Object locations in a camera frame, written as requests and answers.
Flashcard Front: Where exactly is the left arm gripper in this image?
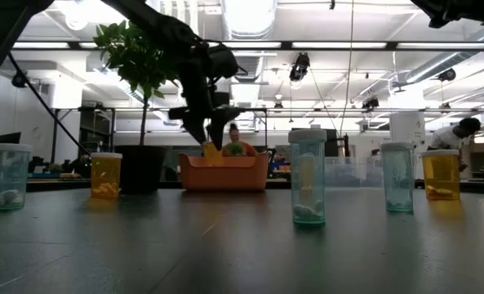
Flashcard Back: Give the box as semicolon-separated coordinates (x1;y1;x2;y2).
168;60;242;152

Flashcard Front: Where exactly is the orange pill bottle white cap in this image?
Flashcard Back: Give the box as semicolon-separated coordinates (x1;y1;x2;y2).
202;141;224;167
90;152;123;200
420;149;461;201

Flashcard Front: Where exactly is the teal pill bottle white cap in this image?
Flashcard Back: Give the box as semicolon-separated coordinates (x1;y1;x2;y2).
0;142;33;212
287;128;328;226

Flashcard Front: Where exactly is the clear vial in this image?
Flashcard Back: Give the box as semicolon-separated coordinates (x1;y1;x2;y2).
380;141;415;213

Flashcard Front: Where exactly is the orange plastic bin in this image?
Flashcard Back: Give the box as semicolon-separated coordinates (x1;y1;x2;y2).
179;151;271;192

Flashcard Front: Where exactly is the clear plastic bin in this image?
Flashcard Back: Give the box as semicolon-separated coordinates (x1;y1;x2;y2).
325;157;385;189

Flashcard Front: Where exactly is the person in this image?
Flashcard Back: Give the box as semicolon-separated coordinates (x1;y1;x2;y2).
427;117;482;172
221;122;259;158

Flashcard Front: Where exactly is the green potted plant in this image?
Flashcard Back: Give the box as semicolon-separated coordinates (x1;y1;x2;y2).
92;20;181;195

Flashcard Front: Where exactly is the ceiling light strip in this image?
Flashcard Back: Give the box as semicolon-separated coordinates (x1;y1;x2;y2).
208;41;282;49
12;42;71;49
397;42;484;50
292;42;388;49

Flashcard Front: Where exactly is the thin black brace rod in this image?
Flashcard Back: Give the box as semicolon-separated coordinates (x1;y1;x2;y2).
7;51;91;156

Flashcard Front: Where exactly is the black computer monitor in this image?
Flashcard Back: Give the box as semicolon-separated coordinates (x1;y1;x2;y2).
0;131;22;145

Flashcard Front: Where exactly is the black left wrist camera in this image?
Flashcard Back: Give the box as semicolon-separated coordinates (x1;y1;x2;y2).
206;42;242;81

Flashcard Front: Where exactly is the silver ventilation duct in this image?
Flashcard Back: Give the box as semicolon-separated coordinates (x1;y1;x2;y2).
220;0;278;40

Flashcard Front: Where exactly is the black hanging cable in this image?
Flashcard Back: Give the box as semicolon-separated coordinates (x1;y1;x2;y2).
338;0;355;138

